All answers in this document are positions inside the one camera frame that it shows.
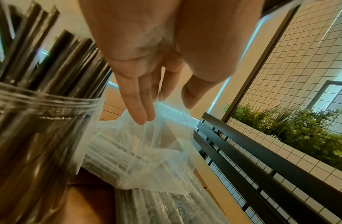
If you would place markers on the green plant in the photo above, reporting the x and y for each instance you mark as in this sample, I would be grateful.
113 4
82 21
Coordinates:
312 131

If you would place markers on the beige padded bench seat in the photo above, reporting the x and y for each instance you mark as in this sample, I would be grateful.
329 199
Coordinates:
224 203

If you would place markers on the person's left hand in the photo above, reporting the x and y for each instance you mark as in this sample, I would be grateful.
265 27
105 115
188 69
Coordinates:
165 32

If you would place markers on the white tiled planter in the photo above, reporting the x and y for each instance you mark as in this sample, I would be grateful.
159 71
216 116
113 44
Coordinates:
298 157

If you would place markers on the grey metal window frame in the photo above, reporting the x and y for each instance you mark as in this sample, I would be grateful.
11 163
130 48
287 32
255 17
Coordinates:
323 87

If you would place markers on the black slatted bench backrest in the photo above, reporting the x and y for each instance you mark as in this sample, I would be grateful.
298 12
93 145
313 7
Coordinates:
284 175

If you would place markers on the clear plastic zip bag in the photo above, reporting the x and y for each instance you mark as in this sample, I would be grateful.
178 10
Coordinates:
148 157

